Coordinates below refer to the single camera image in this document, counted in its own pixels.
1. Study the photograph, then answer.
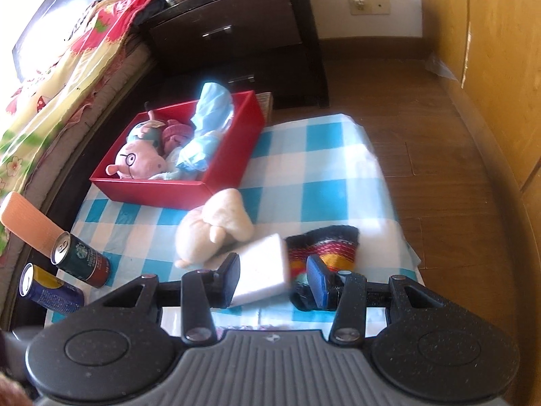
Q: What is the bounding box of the striped knitted sock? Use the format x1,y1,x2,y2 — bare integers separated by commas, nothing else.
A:
285,225,359,312

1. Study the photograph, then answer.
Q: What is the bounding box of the cream plush toy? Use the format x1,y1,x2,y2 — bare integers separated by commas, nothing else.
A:
174,188,254,269

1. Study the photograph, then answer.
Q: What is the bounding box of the white sponge block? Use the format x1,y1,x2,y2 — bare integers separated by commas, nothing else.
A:
230,233,290,306

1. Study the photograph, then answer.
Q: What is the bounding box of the blue white checkered tablecloth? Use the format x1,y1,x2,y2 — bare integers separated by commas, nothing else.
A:
44,113,426,339

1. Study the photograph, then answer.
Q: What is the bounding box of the green Starbucks can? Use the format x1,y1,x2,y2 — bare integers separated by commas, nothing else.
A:
50,232,110,288

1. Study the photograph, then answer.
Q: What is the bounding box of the pink pig plush toy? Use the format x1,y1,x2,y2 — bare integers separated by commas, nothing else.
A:
105,110,194,180

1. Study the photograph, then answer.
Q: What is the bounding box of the red storage box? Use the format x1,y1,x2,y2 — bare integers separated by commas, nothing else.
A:
90,91,265,210

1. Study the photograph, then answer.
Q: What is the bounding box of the light blue cloth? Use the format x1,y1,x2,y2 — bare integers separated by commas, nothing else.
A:
175,83,235,172

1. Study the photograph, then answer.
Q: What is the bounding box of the orange flat paddle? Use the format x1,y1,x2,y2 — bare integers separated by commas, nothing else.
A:
1,191,64,257

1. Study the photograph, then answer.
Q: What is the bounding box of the floral bed blanket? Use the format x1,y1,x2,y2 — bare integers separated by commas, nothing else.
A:
1,0,159,197

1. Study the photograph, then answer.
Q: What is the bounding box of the dark wooden nightstand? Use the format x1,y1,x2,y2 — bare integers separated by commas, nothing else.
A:
141,0,329,108

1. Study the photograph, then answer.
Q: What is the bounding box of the wooden wardrobe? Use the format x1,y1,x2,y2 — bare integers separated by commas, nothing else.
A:
418,0,541,306

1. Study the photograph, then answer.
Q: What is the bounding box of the dark wooden headboard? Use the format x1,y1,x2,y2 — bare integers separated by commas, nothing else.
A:
12,0,98,81

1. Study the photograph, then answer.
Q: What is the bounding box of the wall power outlet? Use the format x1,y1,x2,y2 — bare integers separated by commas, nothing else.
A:
348,0,391,16

